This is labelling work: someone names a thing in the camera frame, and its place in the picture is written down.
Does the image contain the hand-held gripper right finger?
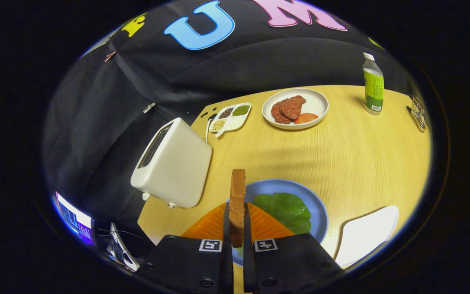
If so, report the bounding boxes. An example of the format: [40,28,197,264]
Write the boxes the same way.
[242,203,344,294]

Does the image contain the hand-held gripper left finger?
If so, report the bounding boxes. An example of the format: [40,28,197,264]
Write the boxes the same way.
[143,202,234,294]

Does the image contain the green lettuce leaf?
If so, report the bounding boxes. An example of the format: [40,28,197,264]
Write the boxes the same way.
[253,193,312,235]

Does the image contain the white bread slice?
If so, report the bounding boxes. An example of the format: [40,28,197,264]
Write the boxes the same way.
[229,169,246,248]

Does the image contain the blue plate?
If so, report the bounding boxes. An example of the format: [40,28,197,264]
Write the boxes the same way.
[229,179,328,267]

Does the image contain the white toaster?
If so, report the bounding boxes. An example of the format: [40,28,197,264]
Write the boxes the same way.
[131,118,213,209]

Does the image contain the white flat device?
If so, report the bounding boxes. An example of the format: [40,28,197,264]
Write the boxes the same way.
[105,223,140,272]

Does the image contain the rounded square white plate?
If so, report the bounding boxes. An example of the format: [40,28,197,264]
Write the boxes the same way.
[335,205,399,269]

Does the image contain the white divided seed dish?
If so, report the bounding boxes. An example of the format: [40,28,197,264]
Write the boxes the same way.
[209,102,252,137]

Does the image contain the brown meat patty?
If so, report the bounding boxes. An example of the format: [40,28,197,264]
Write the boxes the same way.
[280,95,307,120]
[271,101,293,125]

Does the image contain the red tomato slice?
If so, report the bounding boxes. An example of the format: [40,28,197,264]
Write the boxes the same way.
[294,113,319,125]

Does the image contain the lit computer monitor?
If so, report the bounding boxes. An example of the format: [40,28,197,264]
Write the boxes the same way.
[53,191,95,245]

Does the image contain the round white plate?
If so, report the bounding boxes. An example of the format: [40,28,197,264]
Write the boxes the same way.
[262,88,329,130]

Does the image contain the black backdrop cloth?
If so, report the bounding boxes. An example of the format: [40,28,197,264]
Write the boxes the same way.
[42,0,419,237]

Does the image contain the green label plastic bottle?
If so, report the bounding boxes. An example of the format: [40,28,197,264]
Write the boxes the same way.
[362,52,385,116]

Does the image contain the small clear ribbed dish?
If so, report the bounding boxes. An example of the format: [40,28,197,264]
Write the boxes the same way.
[406,95,427,132]

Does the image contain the white toaster cable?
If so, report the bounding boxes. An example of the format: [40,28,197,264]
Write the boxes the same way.
[205,114,217,143]

